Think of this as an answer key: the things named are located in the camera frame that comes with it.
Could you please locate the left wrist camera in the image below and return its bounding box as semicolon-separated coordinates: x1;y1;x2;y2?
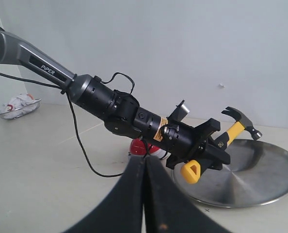
167;100;190;122

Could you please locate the metal mesh basket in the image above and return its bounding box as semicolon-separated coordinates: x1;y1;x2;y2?
0;97;42;120

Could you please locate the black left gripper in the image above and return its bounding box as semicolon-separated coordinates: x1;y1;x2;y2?
159;118;231;170

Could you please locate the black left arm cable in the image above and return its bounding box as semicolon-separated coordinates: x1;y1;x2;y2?
0;67;178;177

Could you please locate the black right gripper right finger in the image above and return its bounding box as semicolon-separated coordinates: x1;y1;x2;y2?
145;156;230;233

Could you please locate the round stainless steel plate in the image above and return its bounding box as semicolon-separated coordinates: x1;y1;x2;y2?
171;139;288;208

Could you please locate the red dome push button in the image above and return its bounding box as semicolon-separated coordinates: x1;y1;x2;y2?
128;139;170;160

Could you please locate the white cloth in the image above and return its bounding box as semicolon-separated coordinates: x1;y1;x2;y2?
0;93;42;119

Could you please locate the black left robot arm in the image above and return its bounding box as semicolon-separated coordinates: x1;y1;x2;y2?
0;27;230;170

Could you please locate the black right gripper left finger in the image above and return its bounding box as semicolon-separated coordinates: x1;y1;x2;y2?
65;157;145;233

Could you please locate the yellow black claw hammer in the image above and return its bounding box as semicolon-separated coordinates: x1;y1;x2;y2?
180;106;262;184

